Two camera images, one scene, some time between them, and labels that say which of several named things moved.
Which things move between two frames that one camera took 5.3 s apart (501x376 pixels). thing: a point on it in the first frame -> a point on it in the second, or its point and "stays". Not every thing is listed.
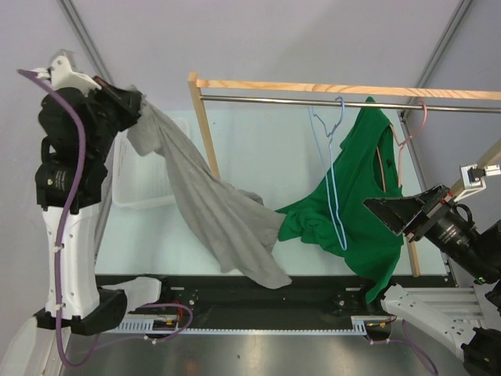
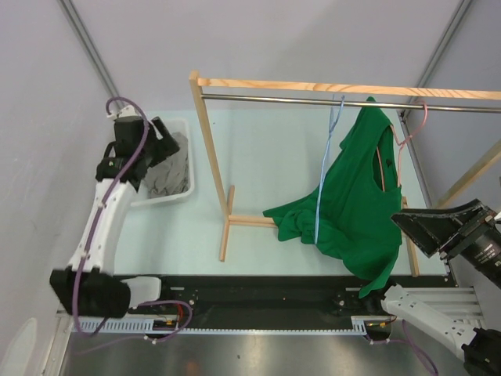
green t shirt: (334, 222) stays
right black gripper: (396, 213) -> (438, 227)
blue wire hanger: (325, 144) -> (332, 128)
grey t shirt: (247, 234) -> (170, 176)
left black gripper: (126, 100) -> (171, 142)
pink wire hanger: (400, 146) stays
